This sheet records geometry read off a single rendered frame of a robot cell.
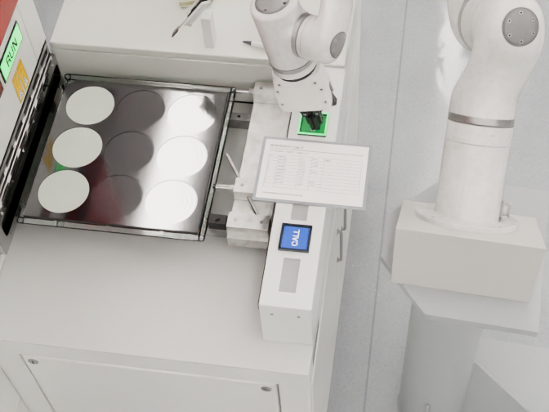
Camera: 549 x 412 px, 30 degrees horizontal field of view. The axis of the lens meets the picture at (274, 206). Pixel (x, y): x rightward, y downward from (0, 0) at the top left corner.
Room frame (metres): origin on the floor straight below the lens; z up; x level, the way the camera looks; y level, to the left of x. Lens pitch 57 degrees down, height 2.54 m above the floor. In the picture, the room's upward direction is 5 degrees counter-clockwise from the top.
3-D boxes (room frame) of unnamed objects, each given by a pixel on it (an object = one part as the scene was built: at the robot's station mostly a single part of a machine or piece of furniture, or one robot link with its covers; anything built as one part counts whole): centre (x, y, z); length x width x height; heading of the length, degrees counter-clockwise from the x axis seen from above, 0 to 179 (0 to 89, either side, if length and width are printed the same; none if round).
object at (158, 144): (1.24, 0.28, 0.90); 0.34 x 0.34 x 0.01; 77
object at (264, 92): (1.36, -0.02, 0.89); 0.08 x 0.03 x 0.03; 77
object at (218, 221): (1.06, 0.11, 0.90); 0.04 x 0.02 x 0.03; 77
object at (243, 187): (1.12, 0.03, 0.89); 0.08 x 0.03 x 0.03; 77
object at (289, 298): (1.09, -0.06, 0.89); 0.55 x 0.09 x 0.14; 167
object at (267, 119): (1.20, 0.02, 0.87); 0.36 x 0.08 x 0.03; 167
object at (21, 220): (1.06, 0.32, 0.90); 0.37 x 0.01 x 0.01; 77
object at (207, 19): (1.45, 0.12, 1.03); 0.06 x 0.04 x 0.13; 77
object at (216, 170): (1.20, 0.10, 0.90); 0.38 x 0.01 x 0.01; 167
